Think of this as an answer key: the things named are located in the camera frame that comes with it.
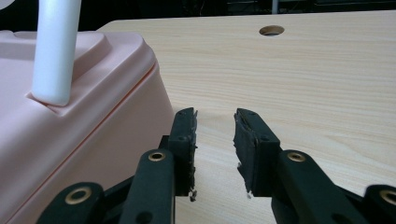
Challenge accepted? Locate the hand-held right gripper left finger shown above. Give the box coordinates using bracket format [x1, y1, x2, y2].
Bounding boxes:
[167, 106, 199, 203]

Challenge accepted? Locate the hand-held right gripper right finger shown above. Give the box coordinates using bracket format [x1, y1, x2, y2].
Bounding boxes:
[233, 107, 283, 200]

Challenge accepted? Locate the pink storage box white handle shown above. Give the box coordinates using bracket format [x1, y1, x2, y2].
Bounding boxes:
[0, 0, 176, 224]

